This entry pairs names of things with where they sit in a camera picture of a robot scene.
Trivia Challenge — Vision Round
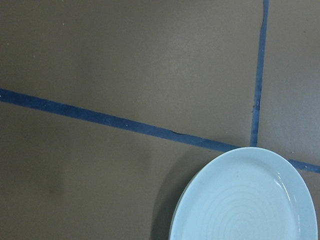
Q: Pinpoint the light blue plate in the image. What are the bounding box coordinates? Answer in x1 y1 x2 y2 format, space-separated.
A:
168 147 319 240

